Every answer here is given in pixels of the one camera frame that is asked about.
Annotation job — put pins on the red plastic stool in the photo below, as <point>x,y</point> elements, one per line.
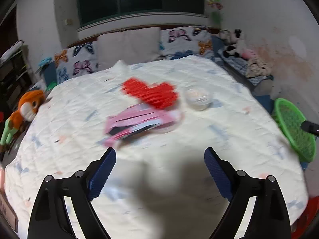
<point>307,218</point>

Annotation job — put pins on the pink plush toy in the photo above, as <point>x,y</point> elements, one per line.
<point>248,54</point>

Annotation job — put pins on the right butterfly pillow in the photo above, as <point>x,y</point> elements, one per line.
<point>184,41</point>

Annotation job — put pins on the red foam fruit net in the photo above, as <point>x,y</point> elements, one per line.
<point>159,96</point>

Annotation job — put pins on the orange plush toy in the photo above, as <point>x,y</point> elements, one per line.
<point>28,107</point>

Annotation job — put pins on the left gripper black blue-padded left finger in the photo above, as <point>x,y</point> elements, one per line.
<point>49,217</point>

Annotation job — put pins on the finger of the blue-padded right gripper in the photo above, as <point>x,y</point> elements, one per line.
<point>310,127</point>

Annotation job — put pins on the clear plastic round lid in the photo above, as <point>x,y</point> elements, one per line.
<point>177,116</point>

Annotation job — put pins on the colourful paper pinwheel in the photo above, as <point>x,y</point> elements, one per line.
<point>215,4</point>

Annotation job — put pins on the butterfly pillow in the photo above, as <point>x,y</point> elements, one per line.
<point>184,41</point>
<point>76,61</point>

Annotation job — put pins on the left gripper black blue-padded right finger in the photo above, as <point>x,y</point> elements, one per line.
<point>269,219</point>

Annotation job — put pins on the white quilted bed cover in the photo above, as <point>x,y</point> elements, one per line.
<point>160,186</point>

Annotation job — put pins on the black white cow plush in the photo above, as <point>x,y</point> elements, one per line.
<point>234,42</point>

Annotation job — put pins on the beige plain pillow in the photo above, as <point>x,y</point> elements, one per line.
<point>131,46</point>

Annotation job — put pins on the dark shelf rack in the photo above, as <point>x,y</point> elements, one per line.
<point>16,76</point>

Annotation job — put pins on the spotted beige plush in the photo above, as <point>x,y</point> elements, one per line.
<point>257,67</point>

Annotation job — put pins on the clear plastic jelly cup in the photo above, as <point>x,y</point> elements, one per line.
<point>197,97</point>

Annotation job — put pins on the left butterfly pillow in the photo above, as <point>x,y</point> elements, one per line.
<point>76,61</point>

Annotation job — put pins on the green plastic basket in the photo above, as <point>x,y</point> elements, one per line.
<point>289,119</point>

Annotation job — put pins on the pink snack wrapper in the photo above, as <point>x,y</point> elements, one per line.
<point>133,121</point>

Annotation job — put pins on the blue patterned bench cushion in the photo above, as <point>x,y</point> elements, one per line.
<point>240,66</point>

